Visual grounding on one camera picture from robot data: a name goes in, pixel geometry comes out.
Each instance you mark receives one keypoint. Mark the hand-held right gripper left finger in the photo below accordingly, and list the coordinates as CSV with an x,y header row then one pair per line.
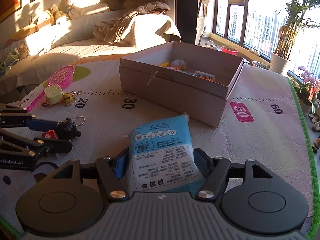
x,y
122,165

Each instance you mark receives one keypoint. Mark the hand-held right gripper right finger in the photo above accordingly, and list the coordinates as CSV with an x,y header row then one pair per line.
x,y
200,158

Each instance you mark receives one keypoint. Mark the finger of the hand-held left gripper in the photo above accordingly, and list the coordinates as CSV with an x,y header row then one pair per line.
x,y
40,125
57,147

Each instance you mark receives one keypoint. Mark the blue tissue packet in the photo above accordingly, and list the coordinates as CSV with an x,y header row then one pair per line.
x,y
162,150

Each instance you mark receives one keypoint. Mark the beige cardboard box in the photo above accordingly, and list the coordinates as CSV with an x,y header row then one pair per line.
x,y
175,92

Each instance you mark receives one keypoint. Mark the small red block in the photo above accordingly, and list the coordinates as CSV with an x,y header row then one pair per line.
x,y
50,134

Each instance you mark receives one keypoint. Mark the pale green power cube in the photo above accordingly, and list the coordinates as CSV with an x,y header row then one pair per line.
x,y
53,93

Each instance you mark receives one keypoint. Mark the pink toy net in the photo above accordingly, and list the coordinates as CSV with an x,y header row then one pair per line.
x,y
62,76

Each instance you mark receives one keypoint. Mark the green plush toy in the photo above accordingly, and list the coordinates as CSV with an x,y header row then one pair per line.
x,y
8,60

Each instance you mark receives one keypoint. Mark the brown plush toy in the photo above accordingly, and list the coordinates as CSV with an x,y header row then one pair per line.
x,y
22,51

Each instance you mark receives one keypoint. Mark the orange plastic toy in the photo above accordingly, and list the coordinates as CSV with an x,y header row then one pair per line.
x,y
210,79

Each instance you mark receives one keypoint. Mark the white rounded toy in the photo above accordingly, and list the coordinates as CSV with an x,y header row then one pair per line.
x,y
178,63

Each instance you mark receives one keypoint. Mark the small yellow toy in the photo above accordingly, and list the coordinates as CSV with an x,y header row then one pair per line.
x,y
165,64

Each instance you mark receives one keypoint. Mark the pale yellow plush toy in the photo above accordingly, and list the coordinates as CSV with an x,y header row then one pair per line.
x,y
41,20

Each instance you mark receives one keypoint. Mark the dark plant basin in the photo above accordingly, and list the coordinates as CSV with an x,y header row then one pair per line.
x,y
260,65

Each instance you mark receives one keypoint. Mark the red plastic basin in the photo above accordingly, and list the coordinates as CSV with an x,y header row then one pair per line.
x,y
229,50

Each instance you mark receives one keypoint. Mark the small white ornament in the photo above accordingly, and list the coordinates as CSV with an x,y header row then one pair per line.
x,y
211,45

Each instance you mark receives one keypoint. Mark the cream plush toy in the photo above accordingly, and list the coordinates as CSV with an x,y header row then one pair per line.
x,y
53,11

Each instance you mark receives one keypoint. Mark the tan plush with teal bow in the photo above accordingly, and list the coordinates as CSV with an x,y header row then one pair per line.
x,y
67,6

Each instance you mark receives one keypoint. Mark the white plant pot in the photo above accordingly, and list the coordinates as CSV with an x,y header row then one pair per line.
x,y
280,63

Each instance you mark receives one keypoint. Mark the crumpled beige blanket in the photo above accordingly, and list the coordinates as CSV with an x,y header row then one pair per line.
x,y
130,27

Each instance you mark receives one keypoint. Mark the purple flowering plant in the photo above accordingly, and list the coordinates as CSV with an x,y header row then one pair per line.
x,y
308,80

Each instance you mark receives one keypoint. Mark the tall bamboo plant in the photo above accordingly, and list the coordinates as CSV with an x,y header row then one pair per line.
x,y
295,17

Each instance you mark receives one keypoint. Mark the black window frame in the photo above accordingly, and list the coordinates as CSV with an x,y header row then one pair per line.
x,y
186,10

